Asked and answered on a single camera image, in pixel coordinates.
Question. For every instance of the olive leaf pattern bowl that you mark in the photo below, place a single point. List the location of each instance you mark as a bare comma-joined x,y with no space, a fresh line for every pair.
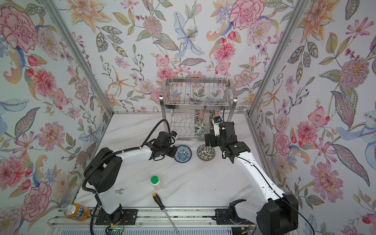
199,115

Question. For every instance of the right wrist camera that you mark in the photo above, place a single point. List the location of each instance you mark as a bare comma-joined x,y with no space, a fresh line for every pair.
216,121

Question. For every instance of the blue floral bowl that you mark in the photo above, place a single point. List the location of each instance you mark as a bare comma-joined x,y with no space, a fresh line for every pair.
183,154

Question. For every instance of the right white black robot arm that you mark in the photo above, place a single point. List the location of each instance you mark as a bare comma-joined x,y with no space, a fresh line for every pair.
274,212

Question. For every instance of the black yellow screwdriver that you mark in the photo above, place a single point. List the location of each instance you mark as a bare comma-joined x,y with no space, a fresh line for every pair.
162,207

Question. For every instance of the green cap white bottle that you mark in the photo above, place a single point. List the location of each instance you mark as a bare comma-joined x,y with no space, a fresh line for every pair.
156,182

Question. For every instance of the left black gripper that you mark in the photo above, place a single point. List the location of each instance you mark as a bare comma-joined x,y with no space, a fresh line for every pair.
174,151

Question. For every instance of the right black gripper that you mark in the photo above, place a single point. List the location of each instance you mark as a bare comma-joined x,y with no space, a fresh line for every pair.
213,138

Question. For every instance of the green leaf bowl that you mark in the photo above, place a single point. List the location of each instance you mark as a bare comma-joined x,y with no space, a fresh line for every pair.
200,128

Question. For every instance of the silver wrench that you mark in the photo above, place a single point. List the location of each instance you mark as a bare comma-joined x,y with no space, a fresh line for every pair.
120,191

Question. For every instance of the dark blue patterned bowl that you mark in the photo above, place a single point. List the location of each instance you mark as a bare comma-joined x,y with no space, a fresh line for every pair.
211,117

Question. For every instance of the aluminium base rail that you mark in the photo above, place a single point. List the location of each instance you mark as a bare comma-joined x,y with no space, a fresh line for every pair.
153,217

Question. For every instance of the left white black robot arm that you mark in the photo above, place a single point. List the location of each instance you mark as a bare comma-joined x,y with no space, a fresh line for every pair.
102,172

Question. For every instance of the stainless steel dish rack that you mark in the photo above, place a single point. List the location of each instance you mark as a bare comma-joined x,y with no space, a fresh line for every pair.
181,97

